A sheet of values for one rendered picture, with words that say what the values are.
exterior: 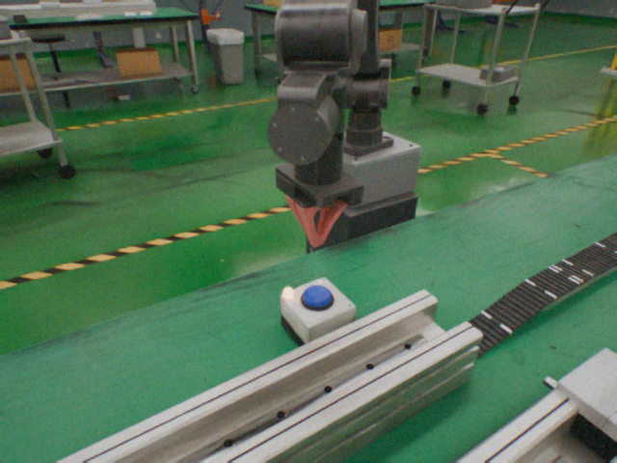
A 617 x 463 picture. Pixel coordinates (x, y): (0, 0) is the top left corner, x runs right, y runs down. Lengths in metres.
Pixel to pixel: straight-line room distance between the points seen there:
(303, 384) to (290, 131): 0.29
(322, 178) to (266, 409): 0.26
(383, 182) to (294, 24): 0.60
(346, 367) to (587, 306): 0.43
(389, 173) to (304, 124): 0.62
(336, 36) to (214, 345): 0.44
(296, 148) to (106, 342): 0.43
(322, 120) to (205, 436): 0.34
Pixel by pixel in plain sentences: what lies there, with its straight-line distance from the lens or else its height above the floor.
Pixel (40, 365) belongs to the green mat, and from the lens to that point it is 0.72.
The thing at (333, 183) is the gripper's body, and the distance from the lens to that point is 0.49.
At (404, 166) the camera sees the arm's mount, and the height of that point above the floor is 0.85.
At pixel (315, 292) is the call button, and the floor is 0.85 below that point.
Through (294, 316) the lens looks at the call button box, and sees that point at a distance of 0.61.
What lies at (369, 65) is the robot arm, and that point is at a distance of 0.91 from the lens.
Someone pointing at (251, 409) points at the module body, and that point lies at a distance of 0.51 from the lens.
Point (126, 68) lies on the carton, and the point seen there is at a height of 0.29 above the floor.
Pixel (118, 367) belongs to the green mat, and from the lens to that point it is 0.67.
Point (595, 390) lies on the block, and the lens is 0.56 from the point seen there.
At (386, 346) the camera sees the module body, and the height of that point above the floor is 0.82.
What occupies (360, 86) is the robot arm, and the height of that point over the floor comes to 1.03.
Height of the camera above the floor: 1.25
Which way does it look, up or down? 32 degrees down
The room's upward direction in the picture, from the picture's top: straight up
